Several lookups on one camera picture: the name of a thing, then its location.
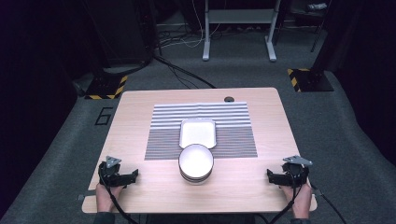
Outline black cabinet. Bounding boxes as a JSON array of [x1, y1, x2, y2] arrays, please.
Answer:
[[83, 0, 154, 68]]

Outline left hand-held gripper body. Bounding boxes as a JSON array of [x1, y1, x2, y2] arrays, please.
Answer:
[[98, 155, 125, 188]]

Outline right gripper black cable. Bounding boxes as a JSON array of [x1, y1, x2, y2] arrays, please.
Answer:
[[267, 167, 303, 224]]

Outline grey striped placemat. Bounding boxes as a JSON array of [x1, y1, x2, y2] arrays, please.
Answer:
[[144, 102, 259, 161]]

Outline white rectangular tray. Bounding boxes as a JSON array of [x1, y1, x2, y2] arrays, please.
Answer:
[[178, 118, 218, 149]]

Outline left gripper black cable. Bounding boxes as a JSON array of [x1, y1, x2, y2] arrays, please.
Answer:
[[98, 164, 139, 224]]

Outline person's left hand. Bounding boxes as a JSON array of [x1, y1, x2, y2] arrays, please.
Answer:
[[95, 182, 124, 213]]

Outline thin black table cable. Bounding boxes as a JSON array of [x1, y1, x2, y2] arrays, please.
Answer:
[[310, 183, 347, 224]]

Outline black metal post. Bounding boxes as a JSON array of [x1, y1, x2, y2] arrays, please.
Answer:
[[311, 0, 345, 78]]

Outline white floor cables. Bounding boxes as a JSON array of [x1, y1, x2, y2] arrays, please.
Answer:
[[157, 0, 220, 49]]

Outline white metal desk frame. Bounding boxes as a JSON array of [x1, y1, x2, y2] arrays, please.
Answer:
[[202, 0, 278, 63]]

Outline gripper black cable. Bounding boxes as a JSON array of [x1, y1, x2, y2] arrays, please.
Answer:
[[267, 167, 303, 224], [98, 164, 139, 224]]

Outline hazard striped black base plate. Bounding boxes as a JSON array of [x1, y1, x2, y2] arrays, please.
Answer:
[[287, 68, 334, 93], [84, 74, 129, 101]]

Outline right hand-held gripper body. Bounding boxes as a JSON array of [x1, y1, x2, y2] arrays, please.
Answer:
[[281, 155, 313, 189]]

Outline person's right hand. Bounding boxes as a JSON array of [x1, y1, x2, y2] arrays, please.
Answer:
[[279, 182, 313, 219]]

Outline thick black floor cable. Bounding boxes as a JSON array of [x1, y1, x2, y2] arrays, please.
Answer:
[[151, 54, 217, 90]]

